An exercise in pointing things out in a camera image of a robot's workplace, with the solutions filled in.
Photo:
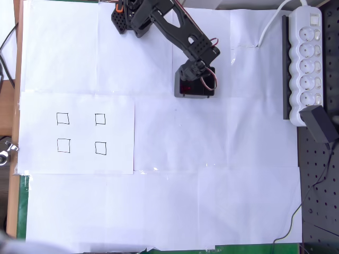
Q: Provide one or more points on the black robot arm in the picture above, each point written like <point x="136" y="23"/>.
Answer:
<point x="174" y="29"/>

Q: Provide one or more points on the black open box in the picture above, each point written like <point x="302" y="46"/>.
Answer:
<point x="178" y="87"/>

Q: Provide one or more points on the white power strip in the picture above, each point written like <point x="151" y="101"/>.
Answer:
<point x="307" y="66"/>

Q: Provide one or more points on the white sheet with drawn squares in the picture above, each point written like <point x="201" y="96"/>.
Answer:
<point x="79" y="132"/>

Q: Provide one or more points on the black power adapter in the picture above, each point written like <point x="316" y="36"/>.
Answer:
<point x="317" y="123"/>

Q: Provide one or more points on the black pegboard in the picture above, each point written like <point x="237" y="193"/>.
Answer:
<point x="320" y="169"/>

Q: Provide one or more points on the silver metal clamp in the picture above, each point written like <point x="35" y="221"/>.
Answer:
<point x="5" y="153"/>

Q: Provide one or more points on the green cutting mat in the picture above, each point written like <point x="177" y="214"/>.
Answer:
<point x="22" y="206"/>

